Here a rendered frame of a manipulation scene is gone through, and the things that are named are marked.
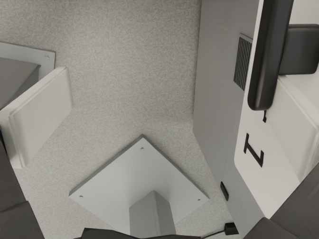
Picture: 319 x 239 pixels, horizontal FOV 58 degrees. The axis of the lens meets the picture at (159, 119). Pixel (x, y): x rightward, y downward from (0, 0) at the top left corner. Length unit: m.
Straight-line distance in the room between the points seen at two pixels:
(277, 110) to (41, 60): 1.00
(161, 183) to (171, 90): 0.45
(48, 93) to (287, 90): 0.13
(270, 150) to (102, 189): 1.16
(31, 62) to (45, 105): 0.96
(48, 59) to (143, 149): 0.51
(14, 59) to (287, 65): 1.04
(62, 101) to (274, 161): 0.16
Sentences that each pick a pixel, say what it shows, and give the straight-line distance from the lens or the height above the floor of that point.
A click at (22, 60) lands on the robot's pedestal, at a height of 0.02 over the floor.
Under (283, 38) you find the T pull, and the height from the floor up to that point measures 0.91.
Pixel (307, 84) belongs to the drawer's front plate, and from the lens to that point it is 0.20.
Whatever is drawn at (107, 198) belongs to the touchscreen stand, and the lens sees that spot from 1.39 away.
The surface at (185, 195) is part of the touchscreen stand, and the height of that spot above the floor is 0.04.
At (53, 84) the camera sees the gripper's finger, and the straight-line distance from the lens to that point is 0.18.
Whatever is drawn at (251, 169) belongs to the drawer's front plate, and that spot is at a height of 0.86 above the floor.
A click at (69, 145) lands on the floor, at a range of 1.28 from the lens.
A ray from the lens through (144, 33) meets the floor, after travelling 1.08.
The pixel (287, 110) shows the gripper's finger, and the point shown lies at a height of 0.93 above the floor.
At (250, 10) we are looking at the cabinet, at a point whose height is 0.46.
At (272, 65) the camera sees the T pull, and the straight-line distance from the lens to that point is 0.18.
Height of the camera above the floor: 1.06
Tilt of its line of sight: 61 degrees down
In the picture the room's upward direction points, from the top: 165 degrees clockwise
